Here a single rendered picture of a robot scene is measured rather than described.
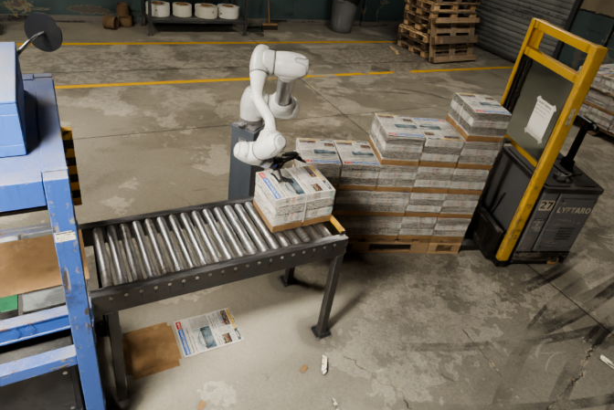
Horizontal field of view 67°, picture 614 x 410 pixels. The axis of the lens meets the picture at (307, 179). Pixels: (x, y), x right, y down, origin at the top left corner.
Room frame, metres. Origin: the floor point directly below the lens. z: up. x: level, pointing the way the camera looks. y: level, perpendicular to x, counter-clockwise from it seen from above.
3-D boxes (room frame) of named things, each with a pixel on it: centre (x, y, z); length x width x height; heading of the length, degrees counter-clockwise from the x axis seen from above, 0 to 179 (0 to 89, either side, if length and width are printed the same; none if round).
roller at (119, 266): (1.70, 0.87, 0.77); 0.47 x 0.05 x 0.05; 32
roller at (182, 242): (1.87, 0.60, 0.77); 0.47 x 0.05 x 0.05; 32
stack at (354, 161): (3.15, -0.47, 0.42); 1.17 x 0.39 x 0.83; 103
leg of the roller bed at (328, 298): (2.11, -0.25, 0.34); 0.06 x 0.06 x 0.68; 32
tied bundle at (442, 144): (3.25, -0.89, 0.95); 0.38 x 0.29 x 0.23; 12
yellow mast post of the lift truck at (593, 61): (3.09, -1.68, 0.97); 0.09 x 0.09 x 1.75; 13
